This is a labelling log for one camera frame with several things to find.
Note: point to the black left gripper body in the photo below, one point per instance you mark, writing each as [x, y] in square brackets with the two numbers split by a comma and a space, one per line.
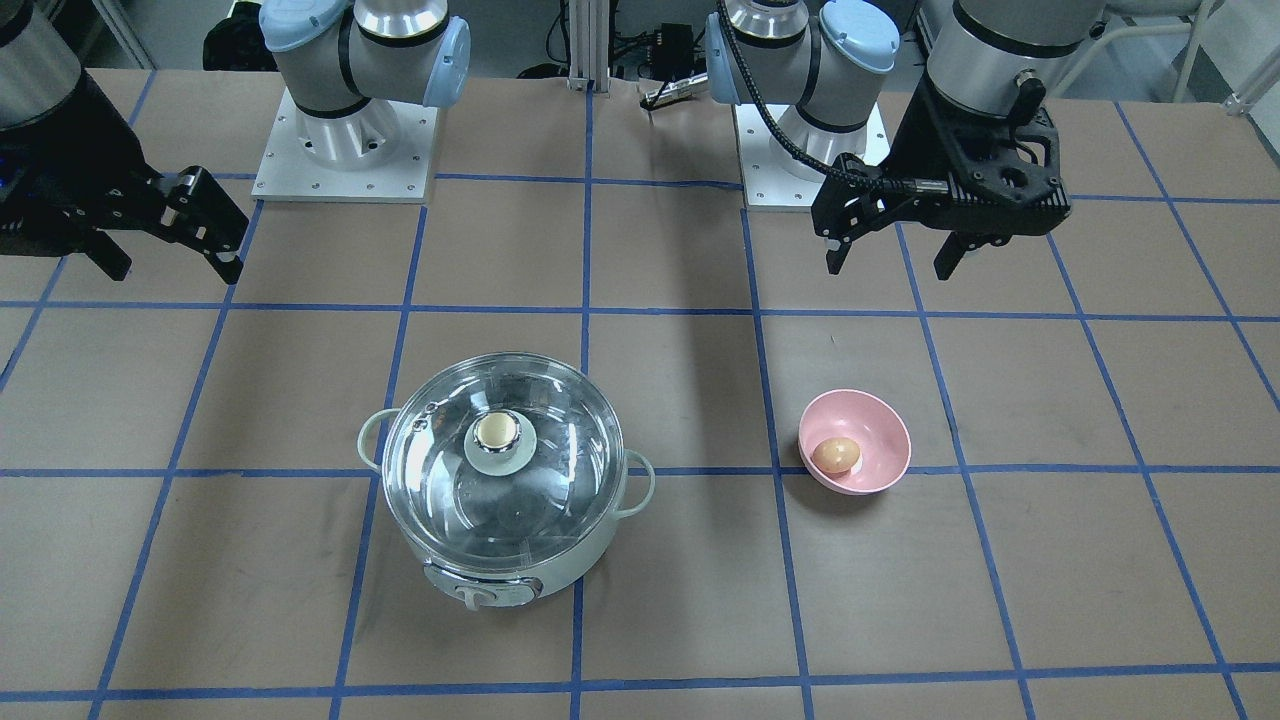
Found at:
[912, 143]

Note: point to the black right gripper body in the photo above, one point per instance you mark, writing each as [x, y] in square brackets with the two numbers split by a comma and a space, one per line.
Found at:
[75, 165]

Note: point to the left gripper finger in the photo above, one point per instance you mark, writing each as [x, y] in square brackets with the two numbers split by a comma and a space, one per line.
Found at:
[837, 250]
[953, 250]

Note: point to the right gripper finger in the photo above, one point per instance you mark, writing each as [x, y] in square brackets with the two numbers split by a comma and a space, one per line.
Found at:
[201, 216]
[106, 254]

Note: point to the brown egg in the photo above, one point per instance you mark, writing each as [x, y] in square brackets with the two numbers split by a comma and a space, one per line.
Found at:
[836, 456]

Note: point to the glass pot lid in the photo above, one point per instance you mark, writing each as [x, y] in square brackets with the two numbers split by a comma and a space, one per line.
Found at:
[503, 460]

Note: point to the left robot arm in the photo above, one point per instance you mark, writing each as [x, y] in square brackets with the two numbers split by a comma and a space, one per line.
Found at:
[830, 65]

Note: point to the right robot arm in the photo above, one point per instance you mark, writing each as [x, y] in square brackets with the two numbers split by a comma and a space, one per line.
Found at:
[335, 56]

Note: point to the pale green electric pot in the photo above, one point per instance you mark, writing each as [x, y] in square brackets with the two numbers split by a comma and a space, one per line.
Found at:
[505, 560]

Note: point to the pink bowl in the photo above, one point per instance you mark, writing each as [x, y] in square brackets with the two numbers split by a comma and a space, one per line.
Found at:
[880, 431]

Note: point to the black electronics box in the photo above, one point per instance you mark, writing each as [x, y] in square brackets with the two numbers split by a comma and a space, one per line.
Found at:
[670, 53]

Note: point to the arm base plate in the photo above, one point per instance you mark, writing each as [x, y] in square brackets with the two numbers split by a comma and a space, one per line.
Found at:
[382, 153]
[773, 179]

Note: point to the aluminium frame post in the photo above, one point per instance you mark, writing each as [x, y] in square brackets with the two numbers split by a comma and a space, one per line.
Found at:
[590, 33]

